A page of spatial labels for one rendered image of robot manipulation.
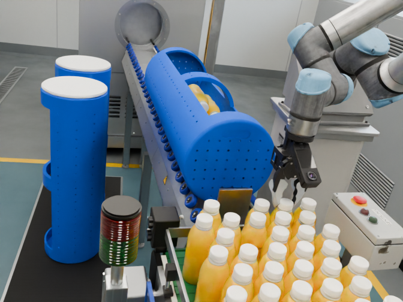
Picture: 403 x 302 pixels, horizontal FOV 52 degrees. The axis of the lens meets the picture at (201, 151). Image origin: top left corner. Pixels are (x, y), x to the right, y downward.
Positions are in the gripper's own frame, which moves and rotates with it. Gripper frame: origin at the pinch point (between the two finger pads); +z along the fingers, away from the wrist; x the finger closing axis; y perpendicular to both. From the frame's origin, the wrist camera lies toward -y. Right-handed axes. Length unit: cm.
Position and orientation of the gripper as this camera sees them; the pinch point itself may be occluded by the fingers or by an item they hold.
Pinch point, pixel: (285, 204)
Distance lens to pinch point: 112.3
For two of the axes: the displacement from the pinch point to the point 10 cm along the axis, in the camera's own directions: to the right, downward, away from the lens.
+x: -9.6, -0.1, -2.8
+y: -2.4, -4.5, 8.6
